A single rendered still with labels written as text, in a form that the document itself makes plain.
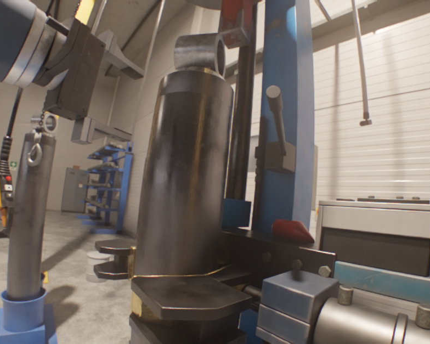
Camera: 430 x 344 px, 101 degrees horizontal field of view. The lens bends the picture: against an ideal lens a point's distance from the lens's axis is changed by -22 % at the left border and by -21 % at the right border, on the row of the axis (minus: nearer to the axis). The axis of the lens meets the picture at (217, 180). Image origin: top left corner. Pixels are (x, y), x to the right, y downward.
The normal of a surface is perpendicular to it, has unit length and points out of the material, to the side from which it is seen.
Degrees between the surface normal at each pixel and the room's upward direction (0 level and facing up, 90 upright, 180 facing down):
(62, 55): 157
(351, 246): 90
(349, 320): 41
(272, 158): 90
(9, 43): 121
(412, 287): 90
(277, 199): 90
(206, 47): 104
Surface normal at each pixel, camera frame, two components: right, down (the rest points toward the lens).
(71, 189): 0.66, 0.00
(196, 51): -0.22, 0.22
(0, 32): 0.77, 0.47
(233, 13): -0.48, -0.14
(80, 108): 0.89, 0.05
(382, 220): -0.73, -0.15
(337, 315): -0.41, -0.84
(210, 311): 0.22, -0.07
